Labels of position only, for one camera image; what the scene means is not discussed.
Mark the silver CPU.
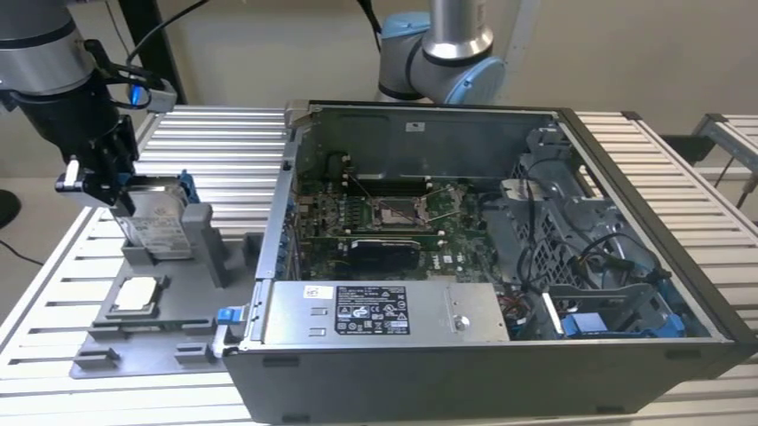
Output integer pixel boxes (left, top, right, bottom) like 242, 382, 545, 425
115, 277, 164, 314

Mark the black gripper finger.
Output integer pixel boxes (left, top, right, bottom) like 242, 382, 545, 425
56, 155, 136, 218
88, 114, 142, 178

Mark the black round stand base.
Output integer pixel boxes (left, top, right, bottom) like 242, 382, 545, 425
0, 188, 23, 230

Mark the blue plastic disk carrier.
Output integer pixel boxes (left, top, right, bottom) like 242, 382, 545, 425
559, 310, 691, 341

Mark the black frame post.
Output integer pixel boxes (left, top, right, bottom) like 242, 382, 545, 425
121, 0, 188, 107

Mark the CPU socket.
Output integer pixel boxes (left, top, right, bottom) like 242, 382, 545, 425
370, 197, 431, 230

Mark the black yellow power wire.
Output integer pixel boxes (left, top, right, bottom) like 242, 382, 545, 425
567, 230, 662, 285

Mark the open black PC case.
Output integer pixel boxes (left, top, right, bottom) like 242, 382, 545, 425
222, 99, 758, 425

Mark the black floor cable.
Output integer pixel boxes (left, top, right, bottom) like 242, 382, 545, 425
0, 239, 47, 267

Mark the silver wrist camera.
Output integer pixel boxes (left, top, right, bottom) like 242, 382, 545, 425
146, 82, 178, 113

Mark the grey parts rack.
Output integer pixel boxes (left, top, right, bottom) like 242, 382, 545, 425
69, 203, 266, 382

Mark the silver power supply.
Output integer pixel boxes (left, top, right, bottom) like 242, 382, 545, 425
259, 281, 511, 345

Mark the green motherboard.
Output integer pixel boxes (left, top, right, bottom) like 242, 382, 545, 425
292, 177, 504, 285

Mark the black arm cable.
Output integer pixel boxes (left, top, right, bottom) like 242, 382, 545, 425
354, 0, 386, 35

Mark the black internal cable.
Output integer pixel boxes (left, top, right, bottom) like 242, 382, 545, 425
515, 194, 545, 294

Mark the metal socket cover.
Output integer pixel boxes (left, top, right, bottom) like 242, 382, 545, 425
424, 183, 472, 223

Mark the wire locking lever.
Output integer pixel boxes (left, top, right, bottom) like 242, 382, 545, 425
344, 173, 386, 209

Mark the black graphics card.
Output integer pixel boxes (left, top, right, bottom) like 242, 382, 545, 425
304, 234, 443, 272

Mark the aluminium frame table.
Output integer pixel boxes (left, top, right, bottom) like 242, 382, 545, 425
690, 113, 758, 170

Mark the hard disk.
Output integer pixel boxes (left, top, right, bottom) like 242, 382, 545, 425
115, 170, 200, 263

